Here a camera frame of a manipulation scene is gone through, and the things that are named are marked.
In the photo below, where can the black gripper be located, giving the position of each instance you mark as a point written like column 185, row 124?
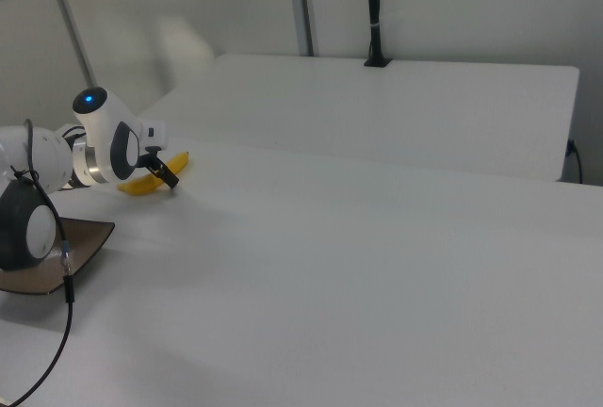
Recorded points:
column 79, row 184

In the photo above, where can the yellow banana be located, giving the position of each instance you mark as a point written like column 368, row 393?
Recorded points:
column 141, row 186

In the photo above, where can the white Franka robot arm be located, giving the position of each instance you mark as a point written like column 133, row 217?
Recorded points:
column 101, row 119

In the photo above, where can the brown square ceramic plate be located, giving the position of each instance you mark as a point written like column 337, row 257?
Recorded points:
column 87, row 242

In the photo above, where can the grey metal frame post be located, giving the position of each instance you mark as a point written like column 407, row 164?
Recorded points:
column 70, row 25
column 301, row 2

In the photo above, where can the black camera pole with base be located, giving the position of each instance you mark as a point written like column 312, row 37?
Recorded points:
column 375, row 11

